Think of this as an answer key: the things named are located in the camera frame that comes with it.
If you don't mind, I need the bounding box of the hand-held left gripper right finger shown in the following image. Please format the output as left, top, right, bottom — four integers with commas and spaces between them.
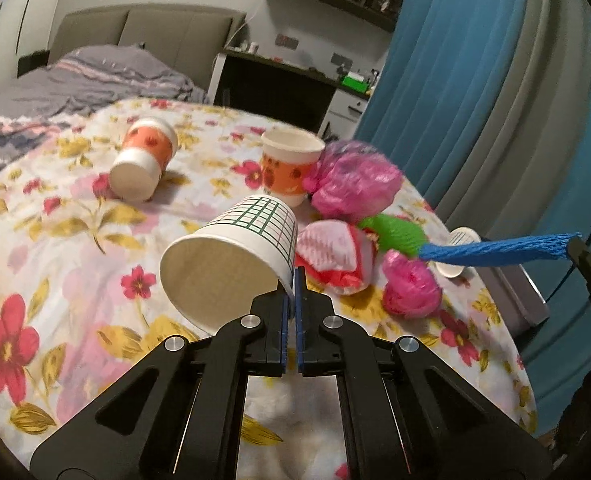
294, 266, 552, 480

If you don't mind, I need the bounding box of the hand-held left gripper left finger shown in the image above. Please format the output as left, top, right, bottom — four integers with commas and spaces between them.
29, 284, 293, 480

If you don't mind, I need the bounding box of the grey plastic bin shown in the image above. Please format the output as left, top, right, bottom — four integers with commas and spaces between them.
478, 262, 551, 327

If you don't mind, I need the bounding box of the blue foam net sleeve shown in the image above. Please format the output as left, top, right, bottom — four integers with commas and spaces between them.
418, 232, 583, 266

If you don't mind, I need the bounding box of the green grid paper cup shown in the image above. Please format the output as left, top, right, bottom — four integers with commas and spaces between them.
159, 195, 299, 336

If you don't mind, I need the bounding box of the small pink plastic bag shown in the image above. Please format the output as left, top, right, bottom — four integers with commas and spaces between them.
381, 252, 443, 318

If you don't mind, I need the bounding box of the orange patterned paper cup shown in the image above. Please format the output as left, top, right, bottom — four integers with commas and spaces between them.
260, 127, 326, 208
109, 117, 178, 204

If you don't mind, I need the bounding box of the blue curtain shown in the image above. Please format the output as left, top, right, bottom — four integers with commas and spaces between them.
475, 22, 591, 441
358, 0, 539, 211

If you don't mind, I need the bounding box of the green foam net sleeve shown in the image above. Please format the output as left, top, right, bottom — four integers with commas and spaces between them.
358, 214, 426, 257

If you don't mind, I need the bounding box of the small white paper cup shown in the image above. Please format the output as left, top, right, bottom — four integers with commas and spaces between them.
435, 227, 481, 279

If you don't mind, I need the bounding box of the large pink plastic bag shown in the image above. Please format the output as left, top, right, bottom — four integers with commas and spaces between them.
303, 140, 403, 221

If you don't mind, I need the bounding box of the grey curtain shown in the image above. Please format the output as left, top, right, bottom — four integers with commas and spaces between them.
438, 0, 591, 241

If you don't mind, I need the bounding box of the floral tablecloth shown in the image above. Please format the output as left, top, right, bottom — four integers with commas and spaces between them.
0, 97, 539, 480

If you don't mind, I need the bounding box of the white drawer cabinet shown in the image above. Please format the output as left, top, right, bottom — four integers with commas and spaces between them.
320, 91, 369, 141

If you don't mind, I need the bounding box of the dark desk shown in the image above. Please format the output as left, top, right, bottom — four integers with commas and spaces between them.
210, 47, 371, 136

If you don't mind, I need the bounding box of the green box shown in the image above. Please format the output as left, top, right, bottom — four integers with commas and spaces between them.
342, 72, 371, 93

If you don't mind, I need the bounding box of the grey padded headboard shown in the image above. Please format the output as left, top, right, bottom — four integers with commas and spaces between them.
18, 4, 248, 91

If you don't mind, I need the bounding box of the grey striped blanket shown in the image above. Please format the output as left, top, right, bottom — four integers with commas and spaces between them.
0, 42, 208, 196

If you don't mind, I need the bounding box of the white wardrobe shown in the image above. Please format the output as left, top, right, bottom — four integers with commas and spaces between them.
0, 0, 66, 96

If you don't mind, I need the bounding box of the white cable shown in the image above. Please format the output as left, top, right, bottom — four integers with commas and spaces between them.
225, 0, 301, 51

